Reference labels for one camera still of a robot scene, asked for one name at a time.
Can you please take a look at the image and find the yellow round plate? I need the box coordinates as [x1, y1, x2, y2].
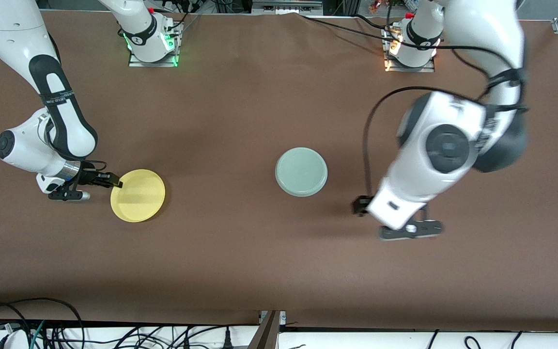
[110, 169, 166, 223]

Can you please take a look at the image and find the light green round plate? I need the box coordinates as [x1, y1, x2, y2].
[275, 147, 328, 197]

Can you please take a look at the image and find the brown table cover mat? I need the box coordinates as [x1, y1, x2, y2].
[0, 10, 558, 326]

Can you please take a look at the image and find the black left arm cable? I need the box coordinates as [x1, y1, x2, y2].
[362, 24, 529, 197]

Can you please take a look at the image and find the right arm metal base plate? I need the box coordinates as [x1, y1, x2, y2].
[128, 22, 183, 68]

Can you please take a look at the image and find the large looping black cable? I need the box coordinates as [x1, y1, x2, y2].
[0, 298, 86, 349]

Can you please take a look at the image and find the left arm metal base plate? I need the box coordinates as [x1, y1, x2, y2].
[382, 27, 437, 73]

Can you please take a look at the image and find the green cable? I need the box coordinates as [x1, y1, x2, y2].
[30, 320, 47, 349]

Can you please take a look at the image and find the aluminium frame strut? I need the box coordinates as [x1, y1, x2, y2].
[248, 310, 287, 349]

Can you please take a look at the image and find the black cable to arm base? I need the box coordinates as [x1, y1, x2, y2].
[301, 14, 398, 42]

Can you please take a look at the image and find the grey metal bracket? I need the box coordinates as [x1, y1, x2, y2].
[252, 0, 323, 15]

